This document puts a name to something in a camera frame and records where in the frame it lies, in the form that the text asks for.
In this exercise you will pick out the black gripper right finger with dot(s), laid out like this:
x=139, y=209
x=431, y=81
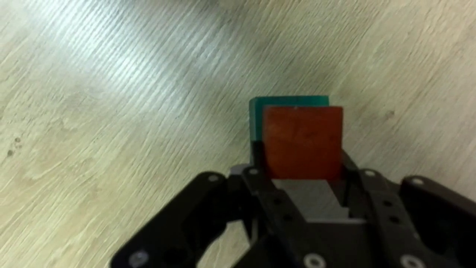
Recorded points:
x=418, y=222

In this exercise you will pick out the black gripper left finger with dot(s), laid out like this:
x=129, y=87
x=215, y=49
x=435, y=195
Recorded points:
x=197, y=215

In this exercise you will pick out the orange cube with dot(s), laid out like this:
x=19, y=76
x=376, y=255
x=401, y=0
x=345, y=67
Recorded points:
x=303, y=142

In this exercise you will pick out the green cube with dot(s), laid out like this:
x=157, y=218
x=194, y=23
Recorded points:
x=258, y=105

